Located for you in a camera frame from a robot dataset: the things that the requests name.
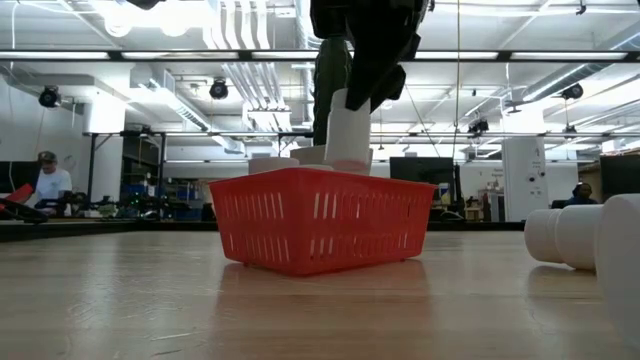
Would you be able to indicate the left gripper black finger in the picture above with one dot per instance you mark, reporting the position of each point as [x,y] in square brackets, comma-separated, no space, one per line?
[365,82]
[395,85]

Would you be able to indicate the red plastic slotted basket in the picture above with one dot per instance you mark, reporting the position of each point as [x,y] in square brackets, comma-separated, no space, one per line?
[300,227]

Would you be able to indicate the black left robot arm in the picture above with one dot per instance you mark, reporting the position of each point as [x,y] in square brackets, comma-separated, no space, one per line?
[145,3]

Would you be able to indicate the green cactus plant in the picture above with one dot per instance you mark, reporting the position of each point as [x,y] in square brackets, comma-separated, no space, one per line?
[325,85]

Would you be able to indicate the black computer monitor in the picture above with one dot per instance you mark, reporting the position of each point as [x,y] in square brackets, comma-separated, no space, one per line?
[15,172]
[620,175]
[420,172]

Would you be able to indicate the black ceiling lamp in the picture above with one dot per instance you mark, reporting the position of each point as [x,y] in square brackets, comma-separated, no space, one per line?
[478,126]
[218,89]
[571,91]
[48,96]

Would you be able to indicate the white square column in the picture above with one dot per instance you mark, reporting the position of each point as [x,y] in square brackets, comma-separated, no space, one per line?
[524,177]

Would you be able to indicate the blue storage bin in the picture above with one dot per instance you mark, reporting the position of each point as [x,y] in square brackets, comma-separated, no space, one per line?
[134,190]
[186,194]

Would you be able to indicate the person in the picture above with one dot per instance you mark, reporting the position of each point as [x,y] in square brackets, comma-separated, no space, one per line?
[582,195]
[52,182]

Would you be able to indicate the black benchtop robot equipment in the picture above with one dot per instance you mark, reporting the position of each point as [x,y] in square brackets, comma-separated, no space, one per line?
[145,205]

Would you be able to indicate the red and black device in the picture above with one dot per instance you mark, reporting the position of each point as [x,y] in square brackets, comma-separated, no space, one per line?
[22,192]

